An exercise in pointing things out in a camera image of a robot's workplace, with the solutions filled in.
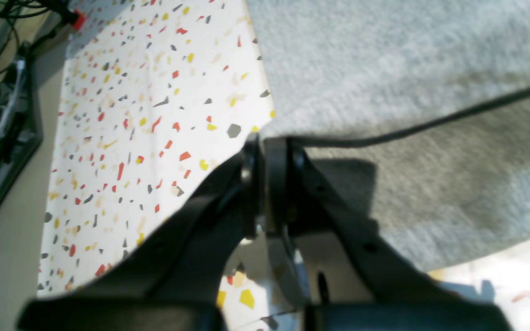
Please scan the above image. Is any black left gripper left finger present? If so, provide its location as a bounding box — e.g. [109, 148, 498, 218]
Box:
[17, 138, 259, 331]

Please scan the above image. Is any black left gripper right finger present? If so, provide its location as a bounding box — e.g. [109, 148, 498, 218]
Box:
[263, 138, 511, 331]

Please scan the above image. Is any grey T-shirt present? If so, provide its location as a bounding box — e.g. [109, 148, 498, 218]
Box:
[248, 0, 530, 271]

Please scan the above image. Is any red clamp right corner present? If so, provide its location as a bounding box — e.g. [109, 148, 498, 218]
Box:
[68, 9, 86, 31]

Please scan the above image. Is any black cable on shirt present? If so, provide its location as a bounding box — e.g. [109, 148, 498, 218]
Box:
[293, 78, 530, 148]

